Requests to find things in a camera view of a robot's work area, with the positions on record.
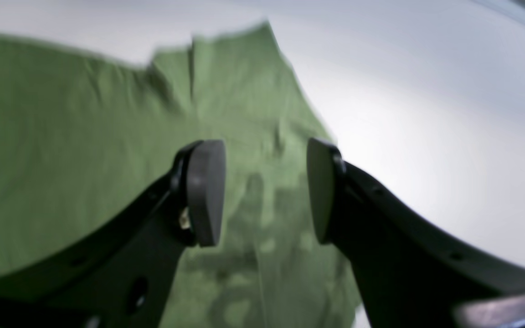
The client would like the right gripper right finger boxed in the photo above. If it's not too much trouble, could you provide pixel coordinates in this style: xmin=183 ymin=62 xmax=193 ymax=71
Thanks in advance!
xmin=307 ymin=138 xmax=525 ymax=328

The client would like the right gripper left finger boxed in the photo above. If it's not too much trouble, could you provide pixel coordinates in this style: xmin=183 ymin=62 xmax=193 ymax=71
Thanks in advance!
xmin=0 ymin=139 xmax=226 ymax=328

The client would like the green T-shirt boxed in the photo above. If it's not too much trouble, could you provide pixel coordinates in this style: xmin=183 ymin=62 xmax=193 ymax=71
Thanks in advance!
xmin=0 ymin=23 xmax=360 ymax=328

